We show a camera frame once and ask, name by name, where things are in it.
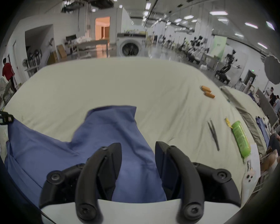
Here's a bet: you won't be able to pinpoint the pale green banner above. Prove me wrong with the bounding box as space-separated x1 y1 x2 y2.
211 35 227 58

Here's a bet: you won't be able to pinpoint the brown carton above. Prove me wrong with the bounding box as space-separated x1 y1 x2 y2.
56 44 68 61

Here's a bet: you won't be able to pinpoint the black tweezers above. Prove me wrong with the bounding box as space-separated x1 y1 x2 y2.
207 120 220 152

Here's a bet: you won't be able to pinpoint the bed with olive sheet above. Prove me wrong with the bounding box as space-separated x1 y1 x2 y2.
220 86 278 159

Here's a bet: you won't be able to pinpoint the table with white cloths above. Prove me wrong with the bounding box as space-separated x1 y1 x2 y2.
73 37 109 58

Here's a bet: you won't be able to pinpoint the green wipes pack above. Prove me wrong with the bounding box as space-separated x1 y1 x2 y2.
231 121 251 159

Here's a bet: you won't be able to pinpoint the round grey reflector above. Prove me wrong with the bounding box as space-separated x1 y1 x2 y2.
264 55 280 84

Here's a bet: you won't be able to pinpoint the blue shirt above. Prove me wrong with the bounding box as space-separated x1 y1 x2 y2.
5 105 185 209

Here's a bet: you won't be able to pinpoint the group of people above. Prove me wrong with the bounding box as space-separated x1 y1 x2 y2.
266 86 280 117

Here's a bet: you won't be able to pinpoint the bed with beige sheet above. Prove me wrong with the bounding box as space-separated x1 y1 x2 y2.
0 56 262 219

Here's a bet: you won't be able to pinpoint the black robot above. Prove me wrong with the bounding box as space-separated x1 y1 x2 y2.
215 50 242 83

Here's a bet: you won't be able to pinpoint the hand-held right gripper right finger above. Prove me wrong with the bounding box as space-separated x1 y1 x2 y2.
155 141 242 222

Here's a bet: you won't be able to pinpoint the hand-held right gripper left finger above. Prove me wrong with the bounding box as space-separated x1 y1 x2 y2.
39 142 122 222

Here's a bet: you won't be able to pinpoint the white washing machine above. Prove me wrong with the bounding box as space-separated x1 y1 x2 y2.
117 33 146 57

